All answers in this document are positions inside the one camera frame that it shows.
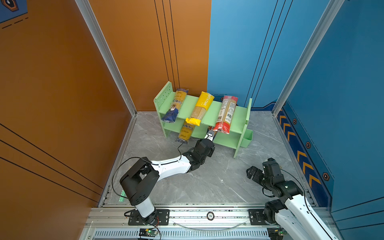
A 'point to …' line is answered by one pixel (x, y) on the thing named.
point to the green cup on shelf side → (247, 138)
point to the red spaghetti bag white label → (223, 121)
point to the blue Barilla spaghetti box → (210, 135)
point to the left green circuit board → (148, 232)
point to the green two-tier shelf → (184, 117)
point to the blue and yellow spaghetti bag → (171, 114)
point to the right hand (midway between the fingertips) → (251, 174)
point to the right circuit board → (276, 233)
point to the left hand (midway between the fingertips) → (209, 139)
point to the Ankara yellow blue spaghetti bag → (186, 132)
